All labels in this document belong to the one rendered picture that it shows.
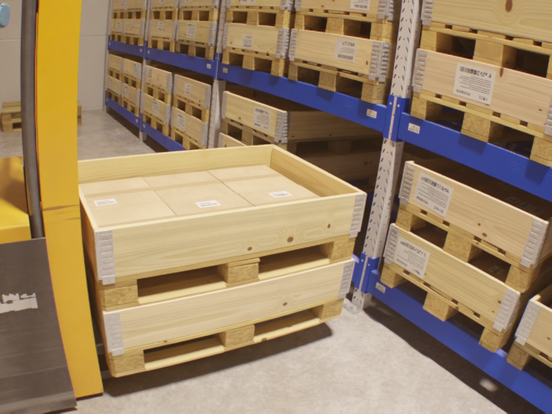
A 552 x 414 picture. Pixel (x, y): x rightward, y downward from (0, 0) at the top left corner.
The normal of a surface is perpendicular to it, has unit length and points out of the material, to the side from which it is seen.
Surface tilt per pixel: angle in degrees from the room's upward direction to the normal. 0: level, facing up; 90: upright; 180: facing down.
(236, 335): 90
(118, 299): 90
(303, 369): 0
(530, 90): 90
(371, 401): 0
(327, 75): 90
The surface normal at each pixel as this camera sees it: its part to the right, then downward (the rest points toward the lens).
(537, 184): -0.82, 0.13
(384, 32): -0.18, 0.34
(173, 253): 0.53, 0.37
